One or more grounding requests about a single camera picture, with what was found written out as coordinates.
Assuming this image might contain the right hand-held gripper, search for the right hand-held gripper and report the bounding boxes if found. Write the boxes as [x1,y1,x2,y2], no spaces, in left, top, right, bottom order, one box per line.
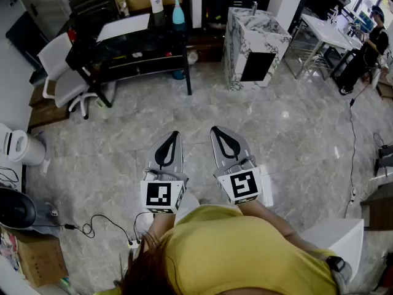
[209,125,263,206]

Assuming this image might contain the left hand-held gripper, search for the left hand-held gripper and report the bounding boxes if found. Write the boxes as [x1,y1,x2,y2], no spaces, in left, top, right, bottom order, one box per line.
[140,130,189,215]

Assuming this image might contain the teal spray bottle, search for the teal spray bottle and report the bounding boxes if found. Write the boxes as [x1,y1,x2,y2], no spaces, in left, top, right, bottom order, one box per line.
[171,0,187,32]

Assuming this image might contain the person's left forearm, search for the person's left forearm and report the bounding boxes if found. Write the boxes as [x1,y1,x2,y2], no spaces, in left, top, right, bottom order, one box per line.
[149,212,176,244]

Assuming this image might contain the person's right forearm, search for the person's right forearm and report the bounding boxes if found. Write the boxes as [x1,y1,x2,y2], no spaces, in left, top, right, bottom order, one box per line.
[238,200,337,258]

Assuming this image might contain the person's white trousers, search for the person's white trousers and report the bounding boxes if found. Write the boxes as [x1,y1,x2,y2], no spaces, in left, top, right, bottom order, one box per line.
[175,191,202,224]

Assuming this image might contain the white marble sink cabinet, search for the white marble sink cabinet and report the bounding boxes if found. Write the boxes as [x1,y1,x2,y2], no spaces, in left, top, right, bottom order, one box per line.
[221,6,293,92]

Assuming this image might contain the black marble washstand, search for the black marble washstand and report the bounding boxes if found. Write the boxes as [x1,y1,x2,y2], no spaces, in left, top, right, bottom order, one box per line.
[65,20,193,109]

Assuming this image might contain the person's yellow shirt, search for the person's yellow shirt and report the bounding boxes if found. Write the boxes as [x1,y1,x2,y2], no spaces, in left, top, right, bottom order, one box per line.
[91,204,338,295]

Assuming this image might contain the white office chair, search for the white office chair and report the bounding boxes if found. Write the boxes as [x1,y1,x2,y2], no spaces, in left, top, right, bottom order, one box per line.
[36,32,108,120]

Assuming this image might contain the brown wooden crate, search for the brown wooden crate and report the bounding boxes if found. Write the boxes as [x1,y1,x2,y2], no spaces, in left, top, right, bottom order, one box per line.
[28,83,71,129]

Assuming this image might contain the white sink basin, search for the white sink basin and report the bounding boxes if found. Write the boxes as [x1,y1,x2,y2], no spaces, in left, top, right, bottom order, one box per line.
[96,13,151,43]

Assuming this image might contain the white box cabinet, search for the white box cabinet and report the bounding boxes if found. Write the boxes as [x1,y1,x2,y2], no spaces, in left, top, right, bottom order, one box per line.
[300,218,365,282]

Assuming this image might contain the white pedal bin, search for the white pedal bin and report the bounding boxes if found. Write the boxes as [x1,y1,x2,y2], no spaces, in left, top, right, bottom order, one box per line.
[0,122,47,167]

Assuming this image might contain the black clip-on device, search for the black clip-on device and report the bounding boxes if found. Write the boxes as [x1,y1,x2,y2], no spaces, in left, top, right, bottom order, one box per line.
[325,255,347,272]

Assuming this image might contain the black round appliance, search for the black round appliance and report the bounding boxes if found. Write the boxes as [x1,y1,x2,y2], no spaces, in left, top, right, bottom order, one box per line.
[0,187,38,230]

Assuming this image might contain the dark wooden bench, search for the dark wooden bench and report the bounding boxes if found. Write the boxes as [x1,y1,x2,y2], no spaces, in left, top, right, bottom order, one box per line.
[359,181,393,232]

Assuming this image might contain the small brown cardboard box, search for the small brown cardboard box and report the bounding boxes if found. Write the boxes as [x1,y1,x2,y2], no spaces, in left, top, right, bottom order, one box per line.
[14,234,69,288]

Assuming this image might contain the thin black floor cable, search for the thin black floor cable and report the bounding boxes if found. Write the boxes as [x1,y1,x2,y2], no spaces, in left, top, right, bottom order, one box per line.
[63,211,151,246]

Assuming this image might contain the long black floor cable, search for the long black floor cable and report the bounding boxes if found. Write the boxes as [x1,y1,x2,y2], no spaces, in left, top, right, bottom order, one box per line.
[343,81,374,219]

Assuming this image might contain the white table with metal frame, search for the white table with metal frame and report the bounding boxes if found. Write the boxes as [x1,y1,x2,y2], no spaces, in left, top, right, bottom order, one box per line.
[284,13,354,81]

